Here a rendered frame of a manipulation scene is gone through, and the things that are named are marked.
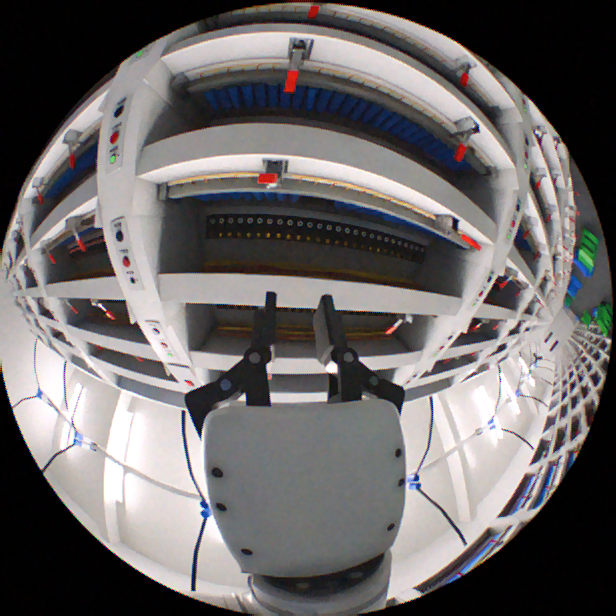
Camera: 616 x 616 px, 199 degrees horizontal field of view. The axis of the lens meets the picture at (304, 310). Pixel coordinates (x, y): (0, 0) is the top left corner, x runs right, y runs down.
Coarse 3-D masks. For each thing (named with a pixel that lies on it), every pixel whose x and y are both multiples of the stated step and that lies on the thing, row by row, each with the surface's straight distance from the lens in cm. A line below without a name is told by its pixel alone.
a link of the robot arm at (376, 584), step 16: (384, 560) 14; (256, 576) 13; (352, 576) 12; (384, 576) 13; (256, 592) 13; (272, 592) 12; (288, 592) 12; (336, 592) 12; (352, 592) 12; (368, 592) 12; (272, 608) 14; (288, 608) 13; (304, 608) 12; (320, 608) 12; (336, 608) 12; (352, 608) 13
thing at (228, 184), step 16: (208, 176) 25; (304, 176) 23; (176, 192) 29; (192, 192) 28; (208, 192) 28; (224, 192) 28; (288, 192) 26; (304, 192) 25; (320, 192) 25; (336, 192) 26; (352, 192) 26; (384, 208) 28; (400, 208) 30; (416, 208) 30; (432, 224) 35
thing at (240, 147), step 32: (224, 128) 23; (256, 128) 22; (288, 128) 22; (160, 160) 26; (192, 160) 23; (224, 160) 22; (256, 160) 22; (320, 160) 20; (352, 160) 21; (384, 160) 24; (160, 192) 30; (384, 192) 28; (416, 192) 25; (448, 192) 31; (352, 224) 40; (480, 224) 39; (480, 256) 46
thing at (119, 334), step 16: (96, 320) 94; (112, 320) 78; (128, 320) 71; (80, 336) 86; (96, 336) 71; (112, 336) 71; (128, 336) 66; (144, 336) 62; (128, 352) 59; (144, 352) 53
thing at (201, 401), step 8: (208, 384) 10; (192, 392) 11; (200, 392) 10; (208, 392) 10; (216, 392) 10; (240, 392) 11; (184, 400) 11; (192, 400) 11; (200, 400) 10; (208, 400) 10; (216, 400) 10; (224, 400) 10; (232, 400) 11; (192, 408) 10; (200, 408) 10; (208, 408) 10; (216, 408) 11; (192, 416) 10; (200, 416) 10; (200, 424) 10; (200, 432) 10
